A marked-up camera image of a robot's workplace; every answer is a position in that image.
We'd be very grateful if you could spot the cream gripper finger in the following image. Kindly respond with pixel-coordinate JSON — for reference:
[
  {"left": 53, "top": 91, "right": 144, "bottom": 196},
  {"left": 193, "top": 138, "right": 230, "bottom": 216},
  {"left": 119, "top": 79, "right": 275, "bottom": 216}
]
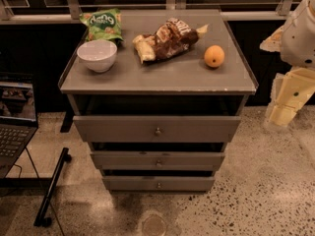
[{"left": 269, "top": 105, "right": 296, "bottom": 126}]

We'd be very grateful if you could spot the black laptop stand leg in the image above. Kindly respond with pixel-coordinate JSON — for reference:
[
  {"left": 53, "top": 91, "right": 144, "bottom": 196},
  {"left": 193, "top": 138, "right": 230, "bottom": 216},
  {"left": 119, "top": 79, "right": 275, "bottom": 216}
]
[{"left": 33, "top": 147, "right": 72, "bottom": 227}]

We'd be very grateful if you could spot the green snack bag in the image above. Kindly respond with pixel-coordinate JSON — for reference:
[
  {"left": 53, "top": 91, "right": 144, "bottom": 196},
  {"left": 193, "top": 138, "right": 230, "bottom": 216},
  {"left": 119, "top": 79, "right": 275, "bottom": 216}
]
[{"left": 80, "top": 8, "right": 123, "bottom": 44}]

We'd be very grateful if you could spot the grey drawer cabinet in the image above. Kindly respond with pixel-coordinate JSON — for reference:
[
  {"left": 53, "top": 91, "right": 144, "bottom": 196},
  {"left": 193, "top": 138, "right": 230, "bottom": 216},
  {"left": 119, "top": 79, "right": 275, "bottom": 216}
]
[{"left": 59, "top": 10, "right": 257, "bottom": 181}]

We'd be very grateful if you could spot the grey bottom drawer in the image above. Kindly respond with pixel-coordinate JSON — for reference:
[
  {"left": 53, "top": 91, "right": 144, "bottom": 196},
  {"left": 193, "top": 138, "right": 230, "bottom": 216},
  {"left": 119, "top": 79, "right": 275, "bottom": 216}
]
[{"left": 103, "top": 176, "right": 215, "bottom": 192}]

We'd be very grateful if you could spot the brown chip bag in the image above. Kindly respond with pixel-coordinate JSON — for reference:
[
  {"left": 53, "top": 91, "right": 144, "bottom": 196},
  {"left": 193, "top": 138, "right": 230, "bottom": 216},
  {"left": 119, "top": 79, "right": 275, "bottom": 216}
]
[{"left": 133, "top": 18, "right": 208, "bottom": 63}]

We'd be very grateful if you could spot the white ceramic bowl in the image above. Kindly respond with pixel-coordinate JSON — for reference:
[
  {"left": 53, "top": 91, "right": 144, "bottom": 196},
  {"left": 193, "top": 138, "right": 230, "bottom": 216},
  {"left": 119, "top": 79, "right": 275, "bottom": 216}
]
[{"left": 77, "top": 39, "right": 117, "bottom": 73}]

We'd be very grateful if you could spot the black laptop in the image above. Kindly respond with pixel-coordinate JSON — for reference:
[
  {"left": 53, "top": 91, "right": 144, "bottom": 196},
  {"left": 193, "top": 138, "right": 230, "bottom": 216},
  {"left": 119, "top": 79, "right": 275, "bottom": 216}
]
[{"left": 0, "top": 73, "right": 38, "bottom": 179}]

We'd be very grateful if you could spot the grey drawer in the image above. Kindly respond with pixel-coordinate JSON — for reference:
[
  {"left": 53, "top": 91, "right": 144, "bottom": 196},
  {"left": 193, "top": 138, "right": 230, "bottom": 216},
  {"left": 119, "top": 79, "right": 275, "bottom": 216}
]
[
  {"left": 91, "top": 151, "right": 225, "bottom": 171},
  {"left": 73, "top": 115, "right": 240, "bottom": 143},
  {"left": 103, "top": 176, "right": 215, "bottom": 192}
]

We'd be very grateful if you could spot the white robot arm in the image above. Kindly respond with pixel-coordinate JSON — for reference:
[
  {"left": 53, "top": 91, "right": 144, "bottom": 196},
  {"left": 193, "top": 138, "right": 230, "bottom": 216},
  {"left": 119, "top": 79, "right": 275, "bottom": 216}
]
[{"left": 260, "top": 0, "right": 315, "bottom": 126}]

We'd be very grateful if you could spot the orange fruit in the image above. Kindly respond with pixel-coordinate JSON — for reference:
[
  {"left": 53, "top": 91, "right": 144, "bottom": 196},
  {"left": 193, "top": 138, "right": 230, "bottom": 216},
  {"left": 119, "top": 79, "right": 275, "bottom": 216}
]
[{"left": 204, "top": 45, "right": 224, "bottom": 68}]

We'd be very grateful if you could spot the grey top drawer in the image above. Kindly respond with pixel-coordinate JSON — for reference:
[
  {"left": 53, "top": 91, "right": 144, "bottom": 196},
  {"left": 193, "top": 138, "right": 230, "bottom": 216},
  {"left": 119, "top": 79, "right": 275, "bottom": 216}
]
[{"left": 73, "top": 115, "right": 240, "bottom": 143}]

